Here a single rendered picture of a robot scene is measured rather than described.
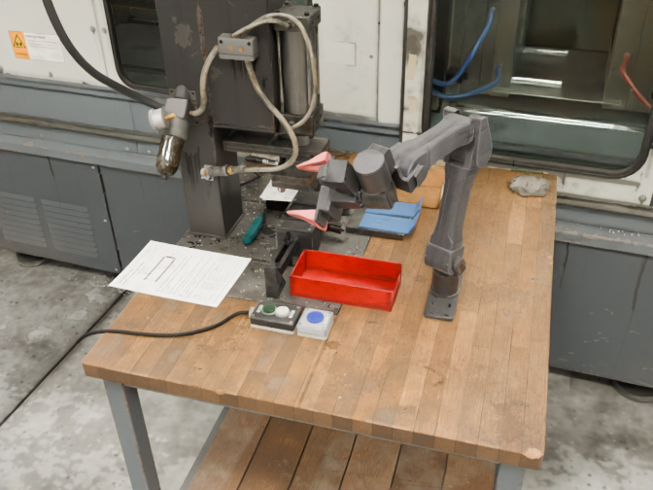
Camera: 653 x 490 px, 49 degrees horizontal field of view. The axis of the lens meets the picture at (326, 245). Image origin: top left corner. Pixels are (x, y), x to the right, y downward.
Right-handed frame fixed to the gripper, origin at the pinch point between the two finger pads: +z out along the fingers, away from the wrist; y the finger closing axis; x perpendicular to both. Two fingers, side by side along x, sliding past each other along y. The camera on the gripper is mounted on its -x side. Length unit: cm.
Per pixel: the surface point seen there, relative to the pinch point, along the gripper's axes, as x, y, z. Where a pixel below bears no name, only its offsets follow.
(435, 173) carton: 74, -35, -6
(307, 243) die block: 41.9, -1.5, 15.5
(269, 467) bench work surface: 86, 57, 34
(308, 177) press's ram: 27.6, -13.9, 11.9
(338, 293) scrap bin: 35.2, 12.1, 1.8
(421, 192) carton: 66, -26, -5
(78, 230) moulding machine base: 117, -21, 162
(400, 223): 59, -14, -3
